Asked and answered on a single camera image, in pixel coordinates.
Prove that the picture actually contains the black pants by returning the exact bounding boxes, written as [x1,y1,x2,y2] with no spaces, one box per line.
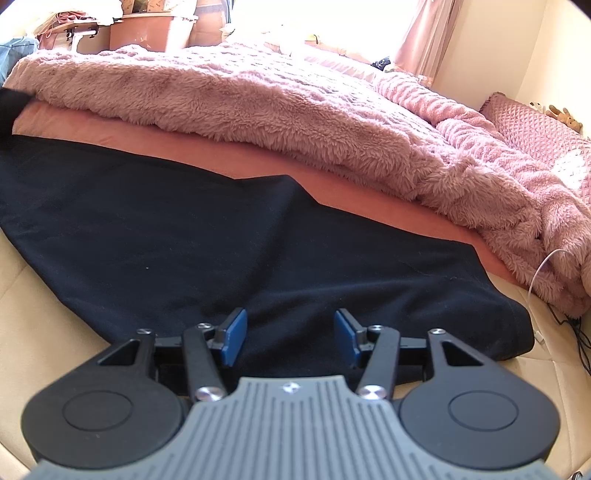
[1,89,535,384]

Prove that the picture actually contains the pink curtain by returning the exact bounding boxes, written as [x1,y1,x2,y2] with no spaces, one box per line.
[394,0,464,87]

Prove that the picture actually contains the pink quilted headboard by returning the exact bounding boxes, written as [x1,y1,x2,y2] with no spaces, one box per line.
[479,91,591,195]

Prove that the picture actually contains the blue denim bag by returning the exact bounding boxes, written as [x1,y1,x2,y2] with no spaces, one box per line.
[0,37,39,86]

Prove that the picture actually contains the fluffy pink blanket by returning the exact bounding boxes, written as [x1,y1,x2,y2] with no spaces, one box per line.
[7,44,590,316]

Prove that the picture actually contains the pink plastic storage bin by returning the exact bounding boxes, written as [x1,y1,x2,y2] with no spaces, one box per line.
[109,13,197,52]

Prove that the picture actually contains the salmon pink bed sheet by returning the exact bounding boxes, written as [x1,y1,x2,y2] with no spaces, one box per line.
[13,101,523,286]

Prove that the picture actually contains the plush toy on headboard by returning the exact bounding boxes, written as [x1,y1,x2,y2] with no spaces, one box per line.
[529,102,583,134]

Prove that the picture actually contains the black cable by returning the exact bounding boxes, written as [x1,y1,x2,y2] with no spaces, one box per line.
[544,301,591,365]

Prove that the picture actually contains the white charging cable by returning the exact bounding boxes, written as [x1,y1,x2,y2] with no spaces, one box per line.
[526,248,571,345]

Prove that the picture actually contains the beige leather mattress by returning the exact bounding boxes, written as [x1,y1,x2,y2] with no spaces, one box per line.
[1,238,590,479]

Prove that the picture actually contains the small folding table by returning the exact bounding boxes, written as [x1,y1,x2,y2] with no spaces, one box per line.
[34,17,110,54]

